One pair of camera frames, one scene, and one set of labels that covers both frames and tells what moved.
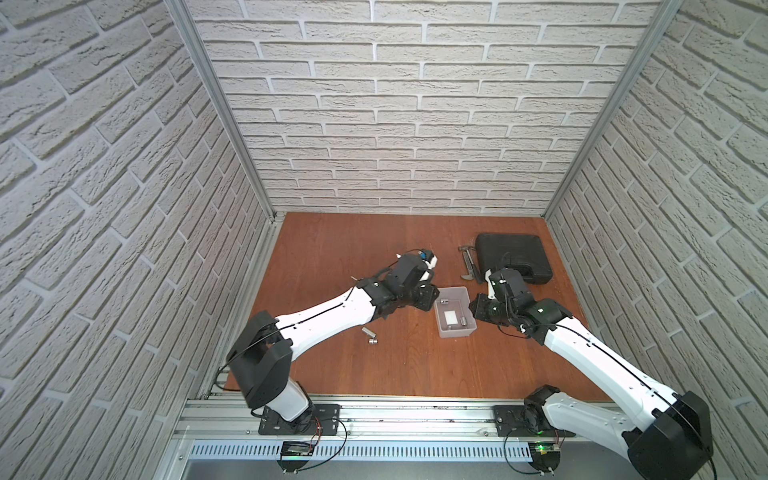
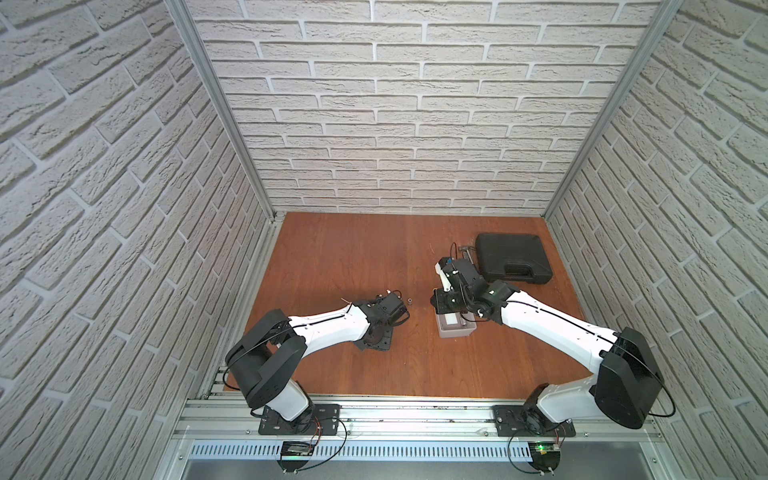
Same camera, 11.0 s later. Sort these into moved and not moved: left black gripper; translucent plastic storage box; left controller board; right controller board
Moved: left black gripper
Not moved: left controller board; right controller board; translucent plastic storage box
